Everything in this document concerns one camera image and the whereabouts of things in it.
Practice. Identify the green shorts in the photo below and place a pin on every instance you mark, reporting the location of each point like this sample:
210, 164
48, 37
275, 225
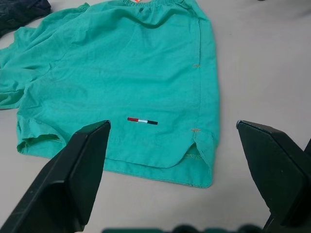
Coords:
126, 80

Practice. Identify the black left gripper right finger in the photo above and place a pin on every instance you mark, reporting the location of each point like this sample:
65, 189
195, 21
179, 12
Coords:
279, 170

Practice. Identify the dark navy garment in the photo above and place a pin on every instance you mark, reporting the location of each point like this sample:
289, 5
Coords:
17, 12

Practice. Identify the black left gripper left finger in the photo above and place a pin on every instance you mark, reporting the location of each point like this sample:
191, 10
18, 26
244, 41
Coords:
60, 179

